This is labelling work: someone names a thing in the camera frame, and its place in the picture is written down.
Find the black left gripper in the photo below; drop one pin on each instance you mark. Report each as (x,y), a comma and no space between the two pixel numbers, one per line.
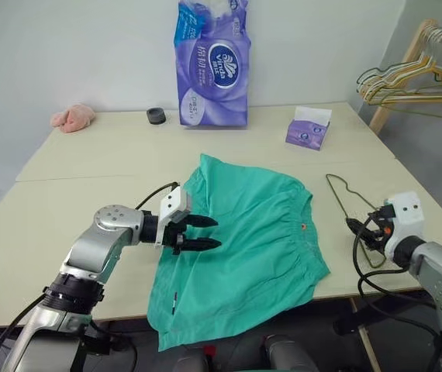
(175,234)

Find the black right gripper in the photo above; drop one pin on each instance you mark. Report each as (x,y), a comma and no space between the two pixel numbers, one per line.
(380,226)

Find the green shorts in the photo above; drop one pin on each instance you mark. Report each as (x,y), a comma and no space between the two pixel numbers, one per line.
(244,252)

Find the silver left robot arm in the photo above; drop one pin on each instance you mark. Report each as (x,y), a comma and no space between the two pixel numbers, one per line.
(104,240)

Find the wooden table leg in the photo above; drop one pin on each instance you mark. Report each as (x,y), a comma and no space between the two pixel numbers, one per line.
(366,341)

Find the purple tissue box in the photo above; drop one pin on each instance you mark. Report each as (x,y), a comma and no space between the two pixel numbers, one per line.
(306,133)

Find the wooden clothes rack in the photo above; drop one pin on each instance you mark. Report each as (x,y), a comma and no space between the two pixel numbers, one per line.
(380,116)

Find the grey rounded robot part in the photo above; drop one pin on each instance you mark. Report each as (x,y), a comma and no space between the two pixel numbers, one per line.
(289,354)
(190,362)

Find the purple tissue multipack bag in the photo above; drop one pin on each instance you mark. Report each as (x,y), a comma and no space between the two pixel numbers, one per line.
(213,77)

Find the pink crumpled cloth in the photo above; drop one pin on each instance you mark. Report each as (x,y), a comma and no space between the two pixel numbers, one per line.
(73,118)

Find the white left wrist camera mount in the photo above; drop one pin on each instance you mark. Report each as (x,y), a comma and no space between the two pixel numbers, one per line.
(172,205)

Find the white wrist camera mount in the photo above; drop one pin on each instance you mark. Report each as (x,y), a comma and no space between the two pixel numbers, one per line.
(172,205)
(409,217)

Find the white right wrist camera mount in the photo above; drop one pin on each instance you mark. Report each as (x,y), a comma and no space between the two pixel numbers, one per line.
(409,217)

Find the black table leg bracket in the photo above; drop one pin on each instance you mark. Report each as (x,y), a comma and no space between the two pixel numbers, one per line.
(347,323)

